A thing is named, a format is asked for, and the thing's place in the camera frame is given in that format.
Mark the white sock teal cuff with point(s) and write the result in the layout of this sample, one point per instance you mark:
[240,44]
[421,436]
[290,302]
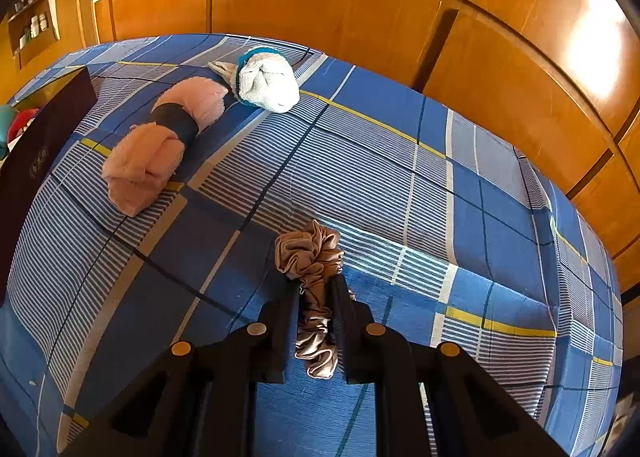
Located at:
[267,82]

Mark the red soft item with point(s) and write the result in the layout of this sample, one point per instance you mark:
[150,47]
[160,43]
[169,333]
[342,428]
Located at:
[24,121]

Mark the blue plaid bed blanket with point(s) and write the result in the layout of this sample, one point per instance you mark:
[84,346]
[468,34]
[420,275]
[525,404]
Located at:
[400,187]

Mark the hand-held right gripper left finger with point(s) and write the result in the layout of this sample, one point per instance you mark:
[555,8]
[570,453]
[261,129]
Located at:
[280,337]

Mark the teal cloth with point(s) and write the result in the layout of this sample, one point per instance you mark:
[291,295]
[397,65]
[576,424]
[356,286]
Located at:
[4,124]

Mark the wooden shelf niche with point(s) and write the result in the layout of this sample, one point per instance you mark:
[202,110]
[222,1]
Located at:
[45,44]

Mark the pink towel roll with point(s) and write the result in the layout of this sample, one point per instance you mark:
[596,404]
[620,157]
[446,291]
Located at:
[140,162]

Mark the cream cloth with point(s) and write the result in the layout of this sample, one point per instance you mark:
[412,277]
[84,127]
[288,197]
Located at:
[222,69]

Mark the gold-lined dark box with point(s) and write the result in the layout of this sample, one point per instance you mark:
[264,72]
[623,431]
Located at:
[40,162]

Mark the beige satin scrunchie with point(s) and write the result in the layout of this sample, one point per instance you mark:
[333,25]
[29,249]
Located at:
[310,252]

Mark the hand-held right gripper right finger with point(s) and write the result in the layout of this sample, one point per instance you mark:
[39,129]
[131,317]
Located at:
[345,337]

